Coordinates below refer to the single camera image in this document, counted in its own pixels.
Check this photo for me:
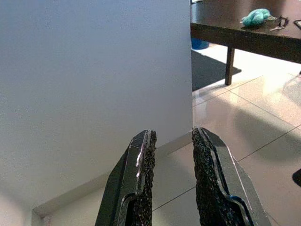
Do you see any dark grey floor mat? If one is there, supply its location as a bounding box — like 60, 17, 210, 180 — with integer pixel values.
191, 49, 242, 92

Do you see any dark brown wooden table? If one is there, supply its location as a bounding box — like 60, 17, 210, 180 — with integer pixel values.
190, 0, 301, 86

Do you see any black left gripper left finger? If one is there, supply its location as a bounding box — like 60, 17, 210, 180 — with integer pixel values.
95, 129, 158, 226

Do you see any blue bin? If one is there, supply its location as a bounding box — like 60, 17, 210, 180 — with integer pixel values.
190, 37, 210, 50

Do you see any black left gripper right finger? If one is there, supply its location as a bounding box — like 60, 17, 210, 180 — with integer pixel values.
191, 127, 271, 226

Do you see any teal plush toy keychain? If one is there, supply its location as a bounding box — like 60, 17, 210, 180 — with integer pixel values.
240, 8, 271, 27

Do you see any dark rounded floor object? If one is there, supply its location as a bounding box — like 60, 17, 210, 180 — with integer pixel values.
292, 167, 301, 187

